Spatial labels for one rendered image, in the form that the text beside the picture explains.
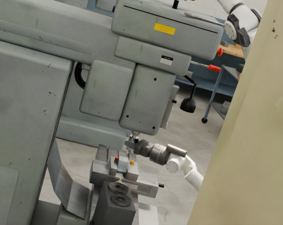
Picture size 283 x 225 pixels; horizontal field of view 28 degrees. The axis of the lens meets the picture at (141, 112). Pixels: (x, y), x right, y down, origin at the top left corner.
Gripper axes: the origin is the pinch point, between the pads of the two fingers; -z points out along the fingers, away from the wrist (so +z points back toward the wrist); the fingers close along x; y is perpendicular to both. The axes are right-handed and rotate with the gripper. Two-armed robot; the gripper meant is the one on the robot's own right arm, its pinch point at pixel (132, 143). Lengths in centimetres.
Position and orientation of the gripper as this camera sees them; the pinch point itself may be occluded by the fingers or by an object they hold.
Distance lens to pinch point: 268.6
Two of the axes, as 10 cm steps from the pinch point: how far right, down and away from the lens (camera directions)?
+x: -3.3, 2.0, -9.2
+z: 9.0, 3.5, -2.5
